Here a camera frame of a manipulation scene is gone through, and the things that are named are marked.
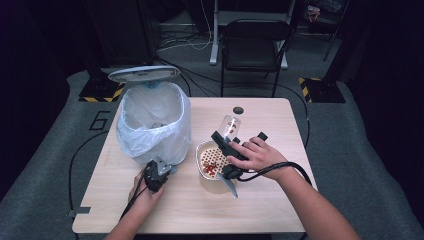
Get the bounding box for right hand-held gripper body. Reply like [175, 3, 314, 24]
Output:
[216, 131, 269, 200]

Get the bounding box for person's right hand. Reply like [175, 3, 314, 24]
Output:
[226, 136, 295, 183]

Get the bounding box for white bin liner bag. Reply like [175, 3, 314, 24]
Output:
[115, 81, 193, 167]

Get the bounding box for person's left hand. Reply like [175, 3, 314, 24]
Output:
[128, 169, 166, 212]

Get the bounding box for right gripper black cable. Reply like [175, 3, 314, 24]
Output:
[237, 161, 313, 187]

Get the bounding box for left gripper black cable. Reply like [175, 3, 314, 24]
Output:
[119, 171, 149, 222]

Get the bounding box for black stand base striped tape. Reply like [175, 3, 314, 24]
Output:
[298, 76, 347, 104]
[78, 77, 126, 104]

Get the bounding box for white floor cables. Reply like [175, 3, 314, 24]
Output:
[156, 0, 214, 53]

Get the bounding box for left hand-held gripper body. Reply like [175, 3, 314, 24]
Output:
[142, 155, 173, 194]

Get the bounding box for white desk frame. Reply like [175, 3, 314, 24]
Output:
[208, 0, 298, 70]

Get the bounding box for perforated beige insert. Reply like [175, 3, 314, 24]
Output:
[199, 147, 230, 177]

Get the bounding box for beige bowl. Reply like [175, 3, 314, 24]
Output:
[195, 139, 234, 181]

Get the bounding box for black floor cable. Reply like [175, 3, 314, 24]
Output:
[154, 56, 222, 98]
[275, 82, 312, 150]
[67, 129, 112, 214]

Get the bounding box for dark cabinet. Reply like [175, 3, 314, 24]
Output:
[84, 0, 158, 68]

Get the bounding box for red food scraps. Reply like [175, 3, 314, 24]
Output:
[202, 161, 218, 177]

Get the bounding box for clear plastic bottle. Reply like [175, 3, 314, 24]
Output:
[219, 114, 242, 139]

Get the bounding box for grey tape strip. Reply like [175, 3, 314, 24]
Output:
[67, 206, 92, 218]

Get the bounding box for white trash bin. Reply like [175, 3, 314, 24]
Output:
[108, 65, 193, 175]

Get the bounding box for black folding chair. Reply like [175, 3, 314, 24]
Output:
[219, 18, 292, 98]

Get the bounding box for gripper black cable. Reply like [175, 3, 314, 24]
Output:
[119, 171, 149, 222]
[237, 161, 313, 187]

